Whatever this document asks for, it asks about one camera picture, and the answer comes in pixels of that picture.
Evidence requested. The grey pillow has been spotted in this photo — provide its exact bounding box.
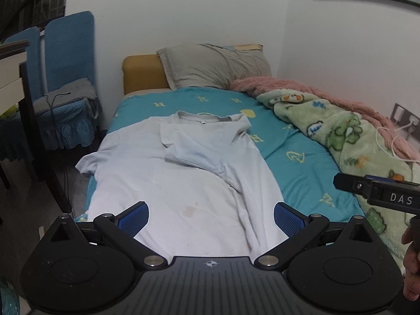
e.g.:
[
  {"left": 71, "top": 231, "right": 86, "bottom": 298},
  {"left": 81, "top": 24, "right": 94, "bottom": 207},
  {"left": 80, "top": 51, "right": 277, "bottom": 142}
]
[{"left": 156, "top": 43, "right": 272, "bottom": 90}]

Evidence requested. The grey cloth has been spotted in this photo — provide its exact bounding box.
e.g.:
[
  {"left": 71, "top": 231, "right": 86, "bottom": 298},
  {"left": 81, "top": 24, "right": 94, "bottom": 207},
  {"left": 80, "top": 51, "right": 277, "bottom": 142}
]
[{"left": 33, "top": 78, "right": 99, "bottom": 116}]

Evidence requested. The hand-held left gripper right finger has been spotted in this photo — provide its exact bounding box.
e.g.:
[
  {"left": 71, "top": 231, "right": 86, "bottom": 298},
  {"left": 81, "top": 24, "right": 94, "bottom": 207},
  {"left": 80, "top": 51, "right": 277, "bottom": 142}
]
[{"left": 253, "top": 202, "right": 373, "bottom": 271}]

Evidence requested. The blue covered chair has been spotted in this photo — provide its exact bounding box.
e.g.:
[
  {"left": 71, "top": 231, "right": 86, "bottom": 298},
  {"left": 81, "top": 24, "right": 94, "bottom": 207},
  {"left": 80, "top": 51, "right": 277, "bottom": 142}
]
[{"left": 33, "top": 10, "right": 103, "bottom": 152}]

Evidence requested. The white charging cable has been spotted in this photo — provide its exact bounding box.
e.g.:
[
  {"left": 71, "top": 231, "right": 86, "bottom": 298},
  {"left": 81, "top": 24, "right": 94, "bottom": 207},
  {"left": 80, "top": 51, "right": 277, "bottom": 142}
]
[{"left": 375, "top": 117, "right": 420, "bottom": 164}]

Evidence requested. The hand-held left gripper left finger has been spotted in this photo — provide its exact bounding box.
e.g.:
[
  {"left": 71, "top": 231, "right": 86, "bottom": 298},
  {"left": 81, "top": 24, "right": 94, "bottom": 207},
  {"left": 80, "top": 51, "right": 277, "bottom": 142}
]
[{"left": 49, "top": 201, "right": 169, "bottom": 271}]

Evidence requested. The green printed blanket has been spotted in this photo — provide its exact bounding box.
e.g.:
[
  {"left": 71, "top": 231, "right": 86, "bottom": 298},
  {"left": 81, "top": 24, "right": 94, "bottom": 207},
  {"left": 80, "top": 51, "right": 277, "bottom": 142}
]
[{"left": 255, "top": 88, "right": 420, "bottom": 271}]

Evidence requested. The person's right hand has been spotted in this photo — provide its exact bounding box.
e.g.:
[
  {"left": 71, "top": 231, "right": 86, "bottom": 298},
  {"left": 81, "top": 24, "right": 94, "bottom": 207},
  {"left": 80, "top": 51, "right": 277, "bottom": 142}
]
[{"left": 402, "top": 226, "right": 420, "bottom": 301}]

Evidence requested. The yellow headboard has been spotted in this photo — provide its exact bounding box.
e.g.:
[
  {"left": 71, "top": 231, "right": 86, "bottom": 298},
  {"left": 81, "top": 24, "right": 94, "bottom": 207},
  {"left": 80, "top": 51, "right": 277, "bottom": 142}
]
[{"left": 122, "top": 54, "right": 171, "bottom": 96}]

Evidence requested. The wall socket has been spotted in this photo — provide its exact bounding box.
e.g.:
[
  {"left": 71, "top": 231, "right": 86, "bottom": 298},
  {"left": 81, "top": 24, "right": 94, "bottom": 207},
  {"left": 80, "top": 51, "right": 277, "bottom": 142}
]
[{"left": 391, "top": 103, "right": 420, "bottom": 139}]

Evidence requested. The pink fluffy blanket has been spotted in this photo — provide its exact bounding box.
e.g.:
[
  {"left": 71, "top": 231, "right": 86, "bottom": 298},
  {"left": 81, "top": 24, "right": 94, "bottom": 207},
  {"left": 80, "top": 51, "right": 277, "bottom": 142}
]
[{"left": 229, "top": 76, "right": 420, "bottom": 164}]

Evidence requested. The dark wooden desk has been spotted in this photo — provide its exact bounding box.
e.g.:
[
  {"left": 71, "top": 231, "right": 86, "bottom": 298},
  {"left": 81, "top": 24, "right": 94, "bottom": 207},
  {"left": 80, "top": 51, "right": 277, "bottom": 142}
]
[{"left": 0, "top": 39, "right": 72, "bottom": 214}]

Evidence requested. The white t-shirt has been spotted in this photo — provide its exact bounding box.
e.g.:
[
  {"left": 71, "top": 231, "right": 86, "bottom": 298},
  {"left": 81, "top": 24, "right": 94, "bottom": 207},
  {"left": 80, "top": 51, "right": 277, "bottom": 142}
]
[{"left": 75, "top": 111, "right": 296, "bottom": 257}]

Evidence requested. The yellow pillow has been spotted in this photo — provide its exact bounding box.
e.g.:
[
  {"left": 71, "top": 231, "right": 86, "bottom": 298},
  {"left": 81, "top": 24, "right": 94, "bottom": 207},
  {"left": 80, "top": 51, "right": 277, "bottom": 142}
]
[{"left": 234, "top": 43, "right": 265, "bottom": 53}]

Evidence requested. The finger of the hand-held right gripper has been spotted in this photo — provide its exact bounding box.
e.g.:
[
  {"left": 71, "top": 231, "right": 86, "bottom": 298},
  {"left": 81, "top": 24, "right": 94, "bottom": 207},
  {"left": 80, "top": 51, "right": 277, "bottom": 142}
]
[{"left": 333, "top": 172, "right": 381, "bottom": 198}]

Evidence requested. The green soft toy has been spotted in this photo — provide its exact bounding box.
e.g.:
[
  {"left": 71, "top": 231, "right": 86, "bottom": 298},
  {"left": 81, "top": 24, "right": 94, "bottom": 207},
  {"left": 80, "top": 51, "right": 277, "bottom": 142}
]
[{"left": 0, "top": 104, "right": 18, "bottom": 119}]

